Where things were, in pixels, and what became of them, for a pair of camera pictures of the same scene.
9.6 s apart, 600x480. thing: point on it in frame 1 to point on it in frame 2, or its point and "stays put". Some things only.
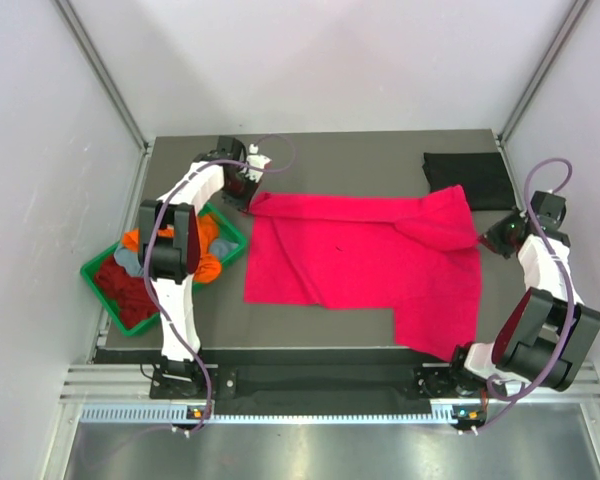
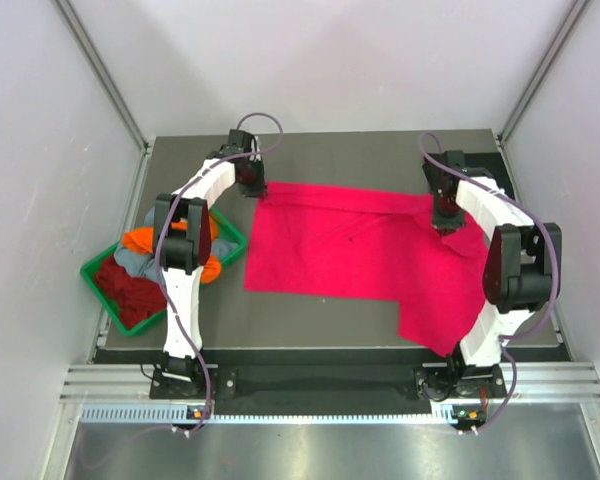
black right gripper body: x=498 y=235 to x=446 y=216
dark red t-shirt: x=129 y=293 stays put
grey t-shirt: x=132 y=260 stays put
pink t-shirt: x=417 y=256 stays put
